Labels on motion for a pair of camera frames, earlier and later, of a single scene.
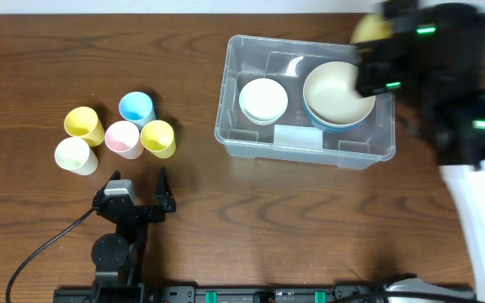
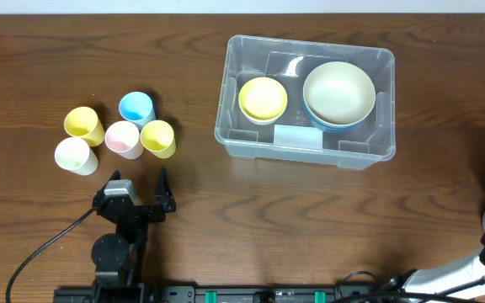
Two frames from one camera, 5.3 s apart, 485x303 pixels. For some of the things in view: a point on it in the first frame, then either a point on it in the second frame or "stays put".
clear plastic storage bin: [296, 102] stays put
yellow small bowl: [371, 27] -> [263, 98]
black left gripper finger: [164, 194] stays put
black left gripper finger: [116, 175] stays put
